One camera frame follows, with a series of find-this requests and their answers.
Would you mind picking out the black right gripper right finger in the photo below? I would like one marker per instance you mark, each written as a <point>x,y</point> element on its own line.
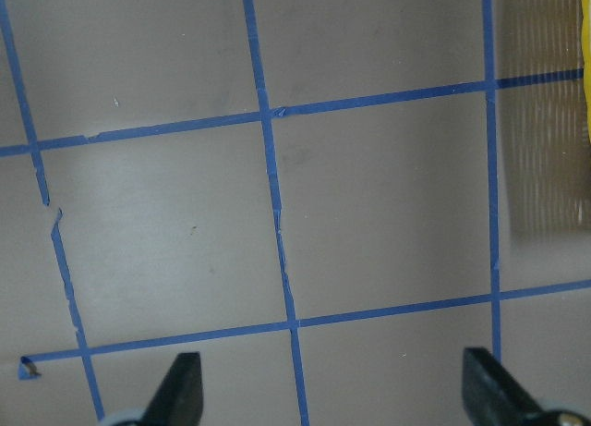
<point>491,396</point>

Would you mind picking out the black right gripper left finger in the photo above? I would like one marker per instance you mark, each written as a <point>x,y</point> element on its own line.
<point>179,398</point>

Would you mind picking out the yellow woven basket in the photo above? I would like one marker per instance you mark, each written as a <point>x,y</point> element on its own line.
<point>585,46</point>

